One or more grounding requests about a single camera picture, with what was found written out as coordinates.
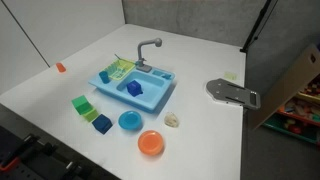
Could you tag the wooden toy shelf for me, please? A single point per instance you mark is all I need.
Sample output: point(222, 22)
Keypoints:
point(291, 106)

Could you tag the grey toy faucet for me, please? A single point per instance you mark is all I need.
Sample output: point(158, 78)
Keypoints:
point(141, 61)

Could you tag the dark blue cube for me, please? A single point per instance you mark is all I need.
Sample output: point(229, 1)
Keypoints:
point(102, 124)

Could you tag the black tripod pole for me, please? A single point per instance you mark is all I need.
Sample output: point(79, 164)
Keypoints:
point(259, 24)

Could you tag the small orange block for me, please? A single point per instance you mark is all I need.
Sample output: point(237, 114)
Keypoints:
point(60, 67)

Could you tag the black clamp with red handle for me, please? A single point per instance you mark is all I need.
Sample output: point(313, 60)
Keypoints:
point(11, 149)

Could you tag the small blue cup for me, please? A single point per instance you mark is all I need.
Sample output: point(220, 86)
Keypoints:
point(104, 77)

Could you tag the yellow-green dish rack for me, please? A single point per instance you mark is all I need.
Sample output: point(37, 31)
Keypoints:
point(118, 69)

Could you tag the royal blue cube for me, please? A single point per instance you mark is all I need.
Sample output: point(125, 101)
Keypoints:
point(134, 88)

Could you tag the blue plate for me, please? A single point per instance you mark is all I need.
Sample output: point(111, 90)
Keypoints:
point(130, 120)

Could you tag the light blue toy sink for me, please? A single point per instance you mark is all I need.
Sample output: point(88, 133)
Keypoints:
point(154, 85)

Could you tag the pale green sticky note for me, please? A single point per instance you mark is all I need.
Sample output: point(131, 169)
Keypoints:
point(230, 76)

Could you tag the grey metal mounting plate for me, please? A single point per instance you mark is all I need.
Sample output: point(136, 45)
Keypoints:
point(224, 91)

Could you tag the cream seashell toy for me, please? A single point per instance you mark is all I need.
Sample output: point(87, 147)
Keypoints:
point(171, 120)

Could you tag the orange plate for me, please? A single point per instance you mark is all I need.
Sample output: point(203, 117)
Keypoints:
point(150, 142)

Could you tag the lime green cube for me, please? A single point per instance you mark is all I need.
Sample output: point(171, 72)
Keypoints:
point(91, 115)

